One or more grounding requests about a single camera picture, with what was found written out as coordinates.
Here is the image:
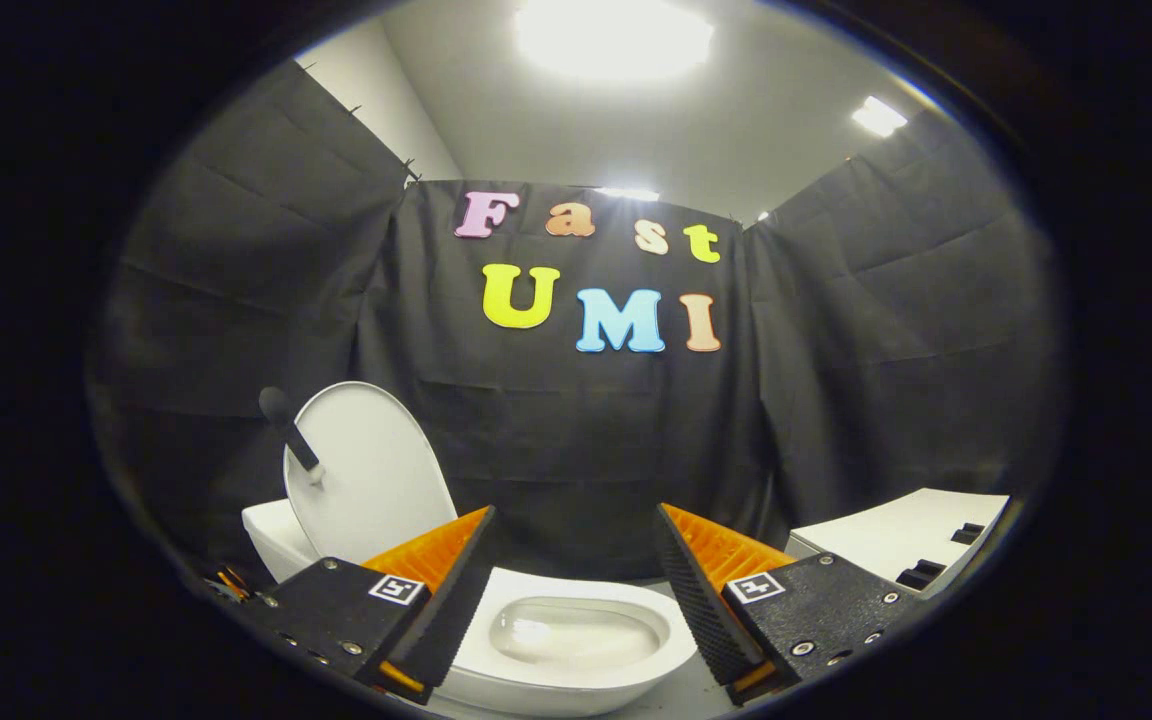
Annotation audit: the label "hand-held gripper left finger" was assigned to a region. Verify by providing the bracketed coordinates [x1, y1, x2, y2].
[256, 505, 499, 706]

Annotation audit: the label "small ceiling light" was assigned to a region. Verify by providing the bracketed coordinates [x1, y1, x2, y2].
[851, 96, 909, 139]

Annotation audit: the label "black backdrop cloth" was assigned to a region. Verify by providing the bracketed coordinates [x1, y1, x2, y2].
[86, 60, 1064, 583]

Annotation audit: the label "white ceramic toilet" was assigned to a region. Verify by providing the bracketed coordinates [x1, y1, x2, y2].
[242, 498, 700, 718]

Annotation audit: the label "large ceiling light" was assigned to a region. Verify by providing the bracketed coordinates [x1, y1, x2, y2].
[516, 0, 716, 82]

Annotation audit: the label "white cabinet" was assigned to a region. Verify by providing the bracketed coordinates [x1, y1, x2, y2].
[784, 488, 1013, 600]

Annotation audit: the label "white toilet lid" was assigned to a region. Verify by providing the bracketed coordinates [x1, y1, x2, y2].
[283, 381, 459, 567]

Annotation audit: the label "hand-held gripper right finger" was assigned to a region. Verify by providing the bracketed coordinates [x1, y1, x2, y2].
[656, 503, 922, 706]

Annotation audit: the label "black lid lift handle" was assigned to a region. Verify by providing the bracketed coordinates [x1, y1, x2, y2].
[258, 387, 326, 487]

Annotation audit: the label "orange and black tools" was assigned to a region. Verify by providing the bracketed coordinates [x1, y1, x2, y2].
[204, 564, 278, 607]

